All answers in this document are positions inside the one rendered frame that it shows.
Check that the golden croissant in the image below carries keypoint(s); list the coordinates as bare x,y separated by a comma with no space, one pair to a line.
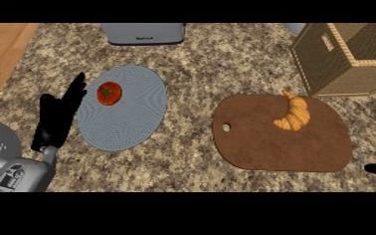
296,114

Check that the pale grey object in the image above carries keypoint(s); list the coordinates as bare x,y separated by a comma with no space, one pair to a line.
296,27

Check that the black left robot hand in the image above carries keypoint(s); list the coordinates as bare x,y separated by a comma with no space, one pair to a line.
58,116

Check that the grey appliance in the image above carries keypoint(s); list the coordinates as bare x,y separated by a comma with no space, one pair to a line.
144,33

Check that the tan wicker basket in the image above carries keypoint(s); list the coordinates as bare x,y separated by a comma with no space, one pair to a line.
339,59

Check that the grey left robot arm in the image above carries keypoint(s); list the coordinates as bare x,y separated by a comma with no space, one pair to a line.
23,169

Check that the brown wooden cutting board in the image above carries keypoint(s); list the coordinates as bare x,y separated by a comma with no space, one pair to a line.
283,139

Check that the round blue placemat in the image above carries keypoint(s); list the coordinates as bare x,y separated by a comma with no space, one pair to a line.
123,108

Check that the red tomato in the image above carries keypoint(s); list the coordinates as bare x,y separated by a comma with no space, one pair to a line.
109,93

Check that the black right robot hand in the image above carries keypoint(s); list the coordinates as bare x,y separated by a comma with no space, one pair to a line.
371,169

